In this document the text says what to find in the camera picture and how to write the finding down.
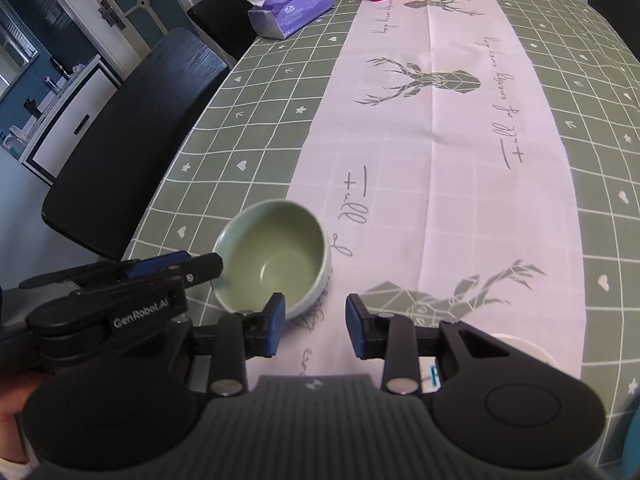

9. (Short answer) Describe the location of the green checked tablecloth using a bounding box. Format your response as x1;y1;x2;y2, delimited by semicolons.
120;0;640;411

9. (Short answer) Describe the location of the white dish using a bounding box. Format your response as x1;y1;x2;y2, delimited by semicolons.
489;332;562;367

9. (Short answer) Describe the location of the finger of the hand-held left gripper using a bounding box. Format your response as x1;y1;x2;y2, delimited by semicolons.
19;251;193;290
131;254;223;286

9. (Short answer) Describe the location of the white cabinet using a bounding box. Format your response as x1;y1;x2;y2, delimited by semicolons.
20;55;123;186

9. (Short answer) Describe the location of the person's left hand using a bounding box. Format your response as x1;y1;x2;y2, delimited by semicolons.
0;377;48;463

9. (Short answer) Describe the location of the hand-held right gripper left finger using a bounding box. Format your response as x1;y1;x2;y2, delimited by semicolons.
170;292;287;397

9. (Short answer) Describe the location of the black wooden chair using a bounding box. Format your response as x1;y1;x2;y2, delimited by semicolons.
41;27;231;261
587;0;640;56
187;0;296;66

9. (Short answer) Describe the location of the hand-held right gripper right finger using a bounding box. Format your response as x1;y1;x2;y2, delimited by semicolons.
346;294;512;396

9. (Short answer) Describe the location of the green ceramic bowl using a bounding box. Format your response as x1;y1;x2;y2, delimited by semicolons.
210;199;332;322

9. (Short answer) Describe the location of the purple tissue pack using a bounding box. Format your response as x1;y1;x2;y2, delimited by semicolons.
237;0;335;41

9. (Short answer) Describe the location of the glass panel door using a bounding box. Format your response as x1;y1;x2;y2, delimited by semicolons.
85;0;173;88

